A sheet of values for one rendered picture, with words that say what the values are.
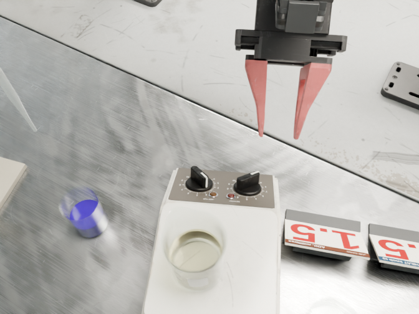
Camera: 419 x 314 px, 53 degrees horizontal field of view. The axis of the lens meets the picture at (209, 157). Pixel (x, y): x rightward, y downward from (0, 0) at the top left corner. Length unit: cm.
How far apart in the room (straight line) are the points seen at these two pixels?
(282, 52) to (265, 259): 19
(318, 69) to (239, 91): 25
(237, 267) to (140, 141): 26
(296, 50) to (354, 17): 40
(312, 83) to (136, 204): 27
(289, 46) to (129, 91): 32
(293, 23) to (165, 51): 39
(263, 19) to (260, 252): 22
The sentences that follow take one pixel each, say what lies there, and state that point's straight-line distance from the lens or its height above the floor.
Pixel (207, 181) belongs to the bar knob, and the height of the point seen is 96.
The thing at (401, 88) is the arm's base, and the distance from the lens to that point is 68.
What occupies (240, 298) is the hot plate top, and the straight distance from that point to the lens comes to 40.
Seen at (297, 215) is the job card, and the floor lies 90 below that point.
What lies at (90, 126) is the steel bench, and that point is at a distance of 62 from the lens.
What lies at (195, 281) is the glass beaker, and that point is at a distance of 37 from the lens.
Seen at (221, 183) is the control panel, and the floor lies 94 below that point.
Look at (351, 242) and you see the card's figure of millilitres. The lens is 51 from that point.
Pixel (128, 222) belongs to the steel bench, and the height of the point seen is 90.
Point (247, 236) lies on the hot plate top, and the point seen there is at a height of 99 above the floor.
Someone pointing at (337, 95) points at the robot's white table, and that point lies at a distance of 66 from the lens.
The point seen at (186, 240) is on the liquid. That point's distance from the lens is 38.
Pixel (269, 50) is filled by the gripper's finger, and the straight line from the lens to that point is 40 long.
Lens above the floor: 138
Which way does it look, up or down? 58 degrees down
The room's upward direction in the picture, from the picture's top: 2 degrees counter-clockwise
